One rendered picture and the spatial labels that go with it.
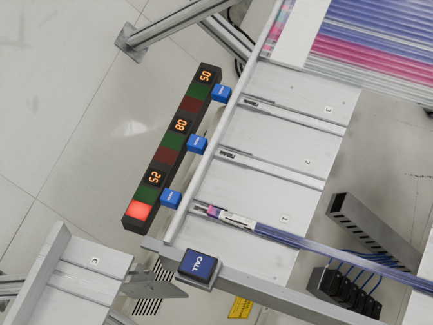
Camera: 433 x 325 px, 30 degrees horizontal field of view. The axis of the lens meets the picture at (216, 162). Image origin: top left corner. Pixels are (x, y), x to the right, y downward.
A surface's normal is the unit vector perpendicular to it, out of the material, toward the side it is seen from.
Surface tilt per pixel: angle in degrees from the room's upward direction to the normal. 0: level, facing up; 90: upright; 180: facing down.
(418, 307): 44
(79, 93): 0
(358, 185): 0
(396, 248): 0
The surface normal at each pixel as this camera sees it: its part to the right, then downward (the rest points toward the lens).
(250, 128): -0.06, -0.49
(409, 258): 0.60, -0.14
